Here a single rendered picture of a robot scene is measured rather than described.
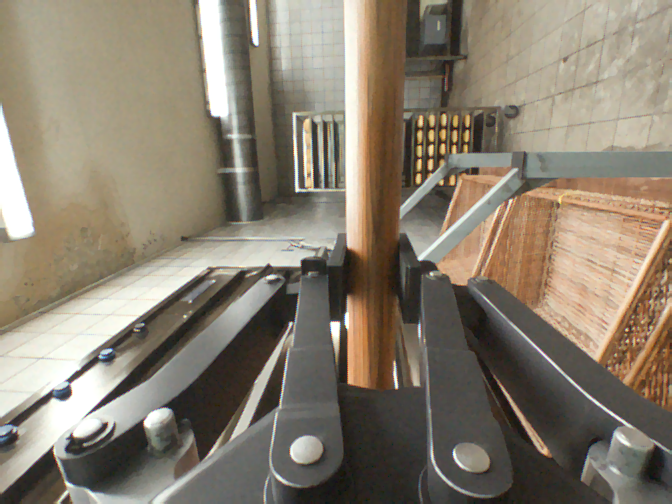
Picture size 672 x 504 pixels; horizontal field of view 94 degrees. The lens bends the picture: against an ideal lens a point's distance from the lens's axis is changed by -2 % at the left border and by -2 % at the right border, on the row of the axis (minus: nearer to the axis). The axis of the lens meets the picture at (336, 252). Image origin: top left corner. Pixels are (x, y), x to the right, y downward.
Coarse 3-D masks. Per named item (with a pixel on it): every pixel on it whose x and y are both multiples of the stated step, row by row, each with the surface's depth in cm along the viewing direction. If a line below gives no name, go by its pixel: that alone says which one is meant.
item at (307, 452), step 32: (320, 256) 15; (320, 288) 13; (320, 320) 11; (288, 352) 8; (320, 352) 8; (288, 384) 7; (320, 384) 7; (288, 416) 6; (320, 416) 6; (288, 448) 5; (320, 448) 5; (288, 480) 5; (320, 480) 5
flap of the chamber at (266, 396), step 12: (324, 252) 163; (288, 336) 86; (276, 348) 80; (276, 360) 75; (264, 372) 71; (276, 372) 74; (264, 384) 67; (276, 384) 72; (252, 396) 64; (264, 396) 65; (276, 396) 71; (252, 408) 61; (264, 408) 64; (240, 420) 58; (252, 420) 58; (240, 432) 55
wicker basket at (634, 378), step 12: (660, 324) 46; (648, 336) 47; (660, 336) 47; (648, 348) 47; (660, 348) 46; (636, 360) 48; (648, 360) 48; (660, 360) 48; (636, 372) 48; (660, 372) 48; (636, 384) 49; (660, 384) 49; (660, 396) 49
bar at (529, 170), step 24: (456, 168) 98; (528, 168) 50; (552, 168) 50; (576, 168) 50; (600, 168) 49; (624, 168) 49; (648, 168) 49; (504, 192) 53; (480, 216) 54; (456, 240) 55; (408, 360) 38; (408, 384) 33
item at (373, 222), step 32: (352, 0) 15; (384, 0) 14; (352, 32) 15; (384, 32) 14; (352, 64) 15; (384, 64) 15; (352, 96) 16; (384, 96) 15; (352, 128) 16; (384, 128) 16; (352, 160) 17; (384, 160) 16; (352, 192) 17; (384, 192) 16; (352, 224) 17; (384, 224) 17; (352, 256) 18; (384, 256) 17; (352, 288) 19; (384, 288) 18; (352, 320) 19; (384, 320) 19; (352, 352) 20; (384, 352) 19; (384, 384) 20
